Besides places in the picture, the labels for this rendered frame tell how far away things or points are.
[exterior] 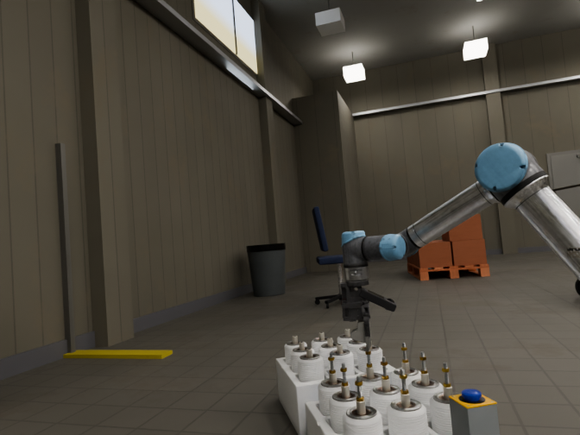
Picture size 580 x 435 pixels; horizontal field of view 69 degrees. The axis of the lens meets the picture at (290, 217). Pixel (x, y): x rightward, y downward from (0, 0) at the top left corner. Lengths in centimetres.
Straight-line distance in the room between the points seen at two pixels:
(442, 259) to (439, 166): 496
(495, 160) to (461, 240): 521
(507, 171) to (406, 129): 1000
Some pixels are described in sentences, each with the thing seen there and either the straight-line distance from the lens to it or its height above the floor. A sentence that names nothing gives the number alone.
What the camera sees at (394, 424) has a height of 22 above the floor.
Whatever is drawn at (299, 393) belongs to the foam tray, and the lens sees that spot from 160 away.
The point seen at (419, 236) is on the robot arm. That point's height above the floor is 67.
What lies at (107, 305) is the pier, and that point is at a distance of 360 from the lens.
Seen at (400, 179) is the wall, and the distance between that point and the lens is 1088.
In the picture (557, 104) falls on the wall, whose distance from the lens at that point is 1149.
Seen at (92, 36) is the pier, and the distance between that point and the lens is 399.
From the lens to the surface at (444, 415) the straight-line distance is 122.
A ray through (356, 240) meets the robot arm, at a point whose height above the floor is 67.
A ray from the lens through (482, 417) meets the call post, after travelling 105.
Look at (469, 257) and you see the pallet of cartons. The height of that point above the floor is 26.
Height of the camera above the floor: 68
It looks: 3 degrees up
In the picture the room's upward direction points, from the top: 5 degrees counter-clockwise
